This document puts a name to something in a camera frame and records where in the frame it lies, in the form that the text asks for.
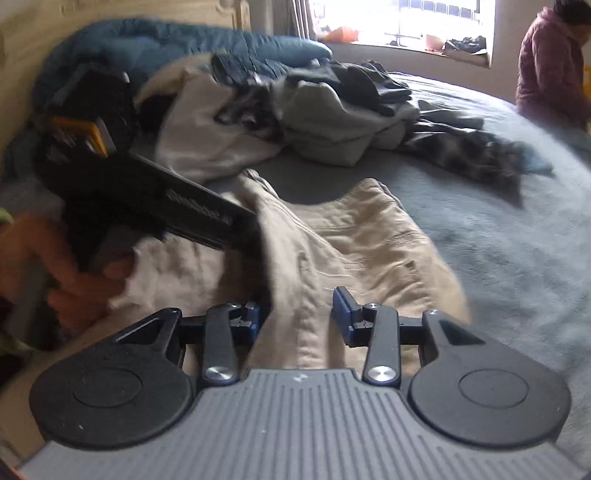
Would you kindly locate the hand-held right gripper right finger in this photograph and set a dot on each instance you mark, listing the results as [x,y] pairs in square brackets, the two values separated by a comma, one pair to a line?
[342,316]

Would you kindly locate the dark clothes bundle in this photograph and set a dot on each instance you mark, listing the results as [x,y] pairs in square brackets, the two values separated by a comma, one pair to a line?
[466,45]

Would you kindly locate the grey sweatshirt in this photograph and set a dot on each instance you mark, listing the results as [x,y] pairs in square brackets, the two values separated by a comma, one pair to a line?
[323,129]

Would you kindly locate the beige pants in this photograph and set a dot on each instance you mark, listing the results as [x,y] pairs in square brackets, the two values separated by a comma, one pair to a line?
[346,240]

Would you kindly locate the person's left hand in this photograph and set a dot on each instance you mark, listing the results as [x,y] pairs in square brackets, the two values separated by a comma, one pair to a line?
[27,258]

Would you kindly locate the cream carved headboard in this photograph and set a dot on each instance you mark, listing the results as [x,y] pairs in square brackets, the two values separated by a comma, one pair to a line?
[27,46]

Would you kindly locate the plaid shirt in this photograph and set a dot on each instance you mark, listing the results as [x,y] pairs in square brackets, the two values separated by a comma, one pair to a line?
[461,147]

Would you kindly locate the dark navy garment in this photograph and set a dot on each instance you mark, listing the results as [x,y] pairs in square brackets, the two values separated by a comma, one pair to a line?
[364,85]

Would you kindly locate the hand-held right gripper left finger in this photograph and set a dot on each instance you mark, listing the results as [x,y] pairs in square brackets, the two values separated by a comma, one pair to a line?
[253,321]

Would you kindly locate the blue quilt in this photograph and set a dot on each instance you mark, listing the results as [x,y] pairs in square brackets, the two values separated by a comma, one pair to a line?
[138,41]

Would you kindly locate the curtain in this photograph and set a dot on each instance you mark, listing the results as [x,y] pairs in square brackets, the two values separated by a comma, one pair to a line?
[300,18]

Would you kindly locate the window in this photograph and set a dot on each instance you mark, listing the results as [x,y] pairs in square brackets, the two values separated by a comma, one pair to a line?
[406,18]

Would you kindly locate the dark blue jeans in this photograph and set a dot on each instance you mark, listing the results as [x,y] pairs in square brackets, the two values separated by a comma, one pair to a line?
[244,69]

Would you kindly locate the white garment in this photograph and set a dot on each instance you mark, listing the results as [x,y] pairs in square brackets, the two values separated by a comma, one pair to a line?
[194,134]

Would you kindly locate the pink cup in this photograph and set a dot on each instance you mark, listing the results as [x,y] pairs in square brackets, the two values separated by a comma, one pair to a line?
[433,41]

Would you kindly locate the orange item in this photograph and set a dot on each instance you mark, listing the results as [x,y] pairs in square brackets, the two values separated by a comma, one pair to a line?
[340,33]

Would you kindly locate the cream garment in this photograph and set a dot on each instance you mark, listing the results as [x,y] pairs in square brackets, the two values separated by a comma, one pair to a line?
[171,76]

